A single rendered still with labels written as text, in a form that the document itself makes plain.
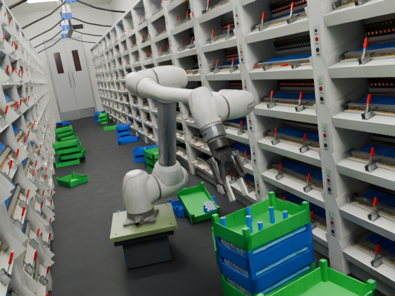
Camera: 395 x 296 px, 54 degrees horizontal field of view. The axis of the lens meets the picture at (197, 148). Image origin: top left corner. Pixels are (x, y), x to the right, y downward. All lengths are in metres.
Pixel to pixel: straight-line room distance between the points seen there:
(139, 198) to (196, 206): 0.71
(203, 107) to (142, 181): 0.81
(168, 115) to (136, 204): 0.51
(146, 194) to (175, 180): 0.19
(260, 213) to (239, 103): 0.45
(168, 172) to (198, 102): 0.79
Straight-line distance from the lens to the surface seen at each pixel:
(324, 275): 1.46
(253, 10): 2.32
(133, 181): 2.13
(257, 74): 2.19
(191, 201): 2.81
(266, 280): 1.45
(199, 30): 2.93
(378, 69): 1.49
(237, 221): 1.54
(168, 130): 2.08
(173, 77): 1.98
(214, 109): 1.46
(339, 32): 1.73
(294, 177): 2.20
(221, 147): 1.43
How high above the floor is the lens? 1.04
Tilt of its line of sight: 12 degrees down
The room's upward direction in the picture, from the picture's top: 9 degrees counter-clockwise
